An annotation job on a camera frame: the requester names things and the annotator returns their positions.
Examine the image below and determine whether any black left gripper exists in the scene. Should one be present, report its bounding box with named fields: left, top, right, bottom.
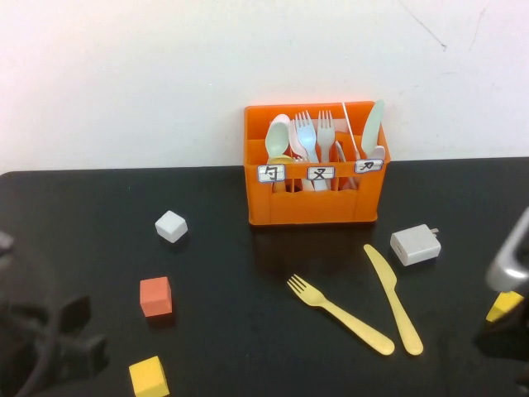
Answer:
left=0, top=294, right=109, bottom=397

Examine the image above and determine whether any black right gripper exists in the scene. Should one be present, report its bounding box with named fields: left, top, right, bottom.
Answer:
left=474, top=304, right=529, bottom=397

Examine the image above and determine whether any yellow plastic knife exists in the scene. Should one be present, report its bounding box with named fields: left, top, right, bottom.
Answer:
left=363, top=243, right=424, bottom=356

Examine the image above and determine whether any yellow plastic fork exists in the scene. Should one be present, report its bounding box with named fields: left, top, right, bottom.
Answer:
left=286, top=274, right=395, bottom=356

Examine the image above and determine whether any pale green plastic knife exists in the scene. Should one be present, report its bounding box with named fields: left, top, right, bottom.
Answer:
left=360, top=98, right=386, bottom=157

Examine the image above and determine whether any orange plastic cutlery holder crate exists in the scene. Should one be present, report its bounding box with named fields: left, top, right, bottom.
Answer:
left=243, top=100, right=392, bottom=227

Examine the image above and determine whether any yellow foam cube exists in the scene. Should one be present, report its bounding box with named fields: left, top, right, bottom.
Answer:
left=485, top=290, right=525, bottom=323
left=128, top=356, right=170, bottom=397

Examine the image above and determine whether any orange foam cube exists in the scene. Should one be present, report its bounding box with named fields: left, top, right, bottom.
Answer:
left=139, top=276, right=173, bottom=318

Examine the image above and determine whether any white foam cube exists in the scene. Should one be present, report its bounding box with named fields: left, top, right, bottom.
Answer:
left=155, top=210, right=188, bottom=244

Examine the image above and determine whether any white knife character label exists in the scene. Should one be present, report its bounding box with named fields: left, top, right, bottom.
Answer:
left=354, top=159, right=384, bottom=175

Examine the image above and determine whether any white spoon character label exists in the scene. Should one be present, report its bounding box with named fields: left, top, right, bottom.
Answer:
left=257, top=164, right=287, bottom=184

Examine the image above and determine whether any white fork character label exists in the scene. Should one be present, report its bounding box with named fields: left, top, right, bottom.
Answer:
left=306, top=165, right=336, bottom=181

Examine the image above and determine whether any pale green plastic spoon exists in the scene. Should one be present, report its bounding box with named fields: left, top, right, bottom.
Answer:
left=264, top=122, right=290, bottom=160

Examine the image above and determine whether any pale pink plastic fork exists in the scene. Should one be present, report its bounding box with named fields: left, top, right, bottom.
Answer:
left=288, top=120, right=307, bottom=160

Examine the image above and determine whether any light blue plastic fork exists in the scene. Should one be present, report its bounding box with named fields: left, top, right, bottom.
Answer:
left=294, top=110, right=320, bottom=163

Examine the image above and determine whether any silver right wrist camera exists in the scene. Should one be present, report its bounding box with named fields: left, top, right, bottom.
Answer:
left=485, top=214, right=529, bottom=295

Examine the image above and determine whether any white USB wall charger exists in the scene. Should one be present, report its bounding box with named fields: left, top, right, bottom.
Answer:
left=389, top=223, right=442, bottom=267

